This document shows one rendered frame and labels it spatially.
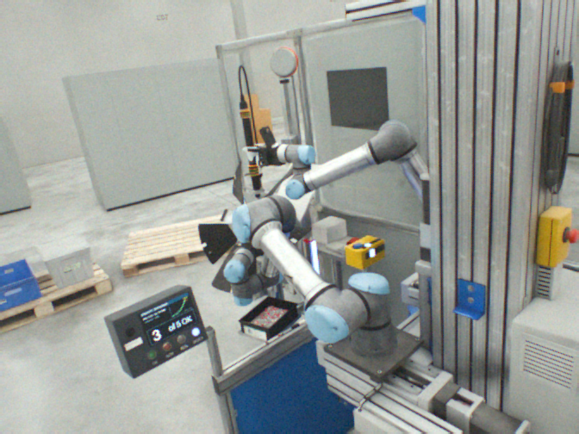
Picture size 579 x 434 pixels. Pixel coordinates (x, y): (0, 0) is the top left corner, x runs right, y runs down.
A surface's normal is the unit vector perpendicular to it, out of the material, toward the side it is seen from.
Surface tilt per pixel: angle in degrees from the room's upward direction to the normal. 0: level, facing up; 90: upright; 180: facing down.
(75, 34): 90
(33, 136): 90
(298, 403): 90
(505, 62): 90
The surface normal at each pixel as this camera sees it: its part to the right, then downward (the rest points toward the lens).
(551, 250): -0.73, 0.32
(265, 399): 0.64, 0.18
